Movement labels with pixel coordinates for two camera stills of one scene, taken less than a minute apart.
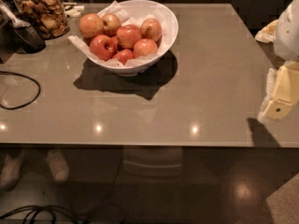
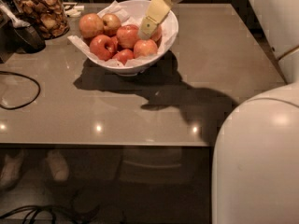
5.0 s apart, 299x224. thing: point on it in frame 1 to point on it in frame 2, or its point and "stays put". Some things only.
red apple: x=144 y=47 stays put
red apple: x=104 y=47 stays put
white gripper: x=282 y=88 to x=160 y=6
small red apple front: x=123 y=55 stays put
